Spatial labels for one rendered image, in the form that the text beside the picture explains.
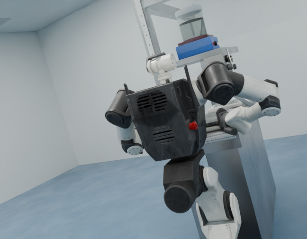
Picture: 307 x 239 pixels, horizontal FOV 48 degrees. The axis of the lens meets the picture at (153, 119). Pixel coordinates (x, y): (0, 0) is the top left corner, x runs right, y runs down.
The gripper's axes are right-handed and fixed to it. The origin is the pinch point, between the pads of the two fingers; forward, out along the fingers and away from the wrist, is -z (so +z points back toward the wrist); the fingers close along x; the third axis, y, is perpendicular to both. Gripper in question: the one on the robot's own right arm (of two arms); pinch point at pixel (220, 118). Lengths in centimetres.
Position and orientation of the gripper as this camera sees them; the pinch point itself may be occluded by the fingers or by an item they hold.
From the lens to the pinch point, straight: 195.3
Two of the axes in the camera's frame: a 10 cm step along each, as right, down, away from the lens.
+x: 2.9, 9.5, 1.3
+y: 9.4, -3.0, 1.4
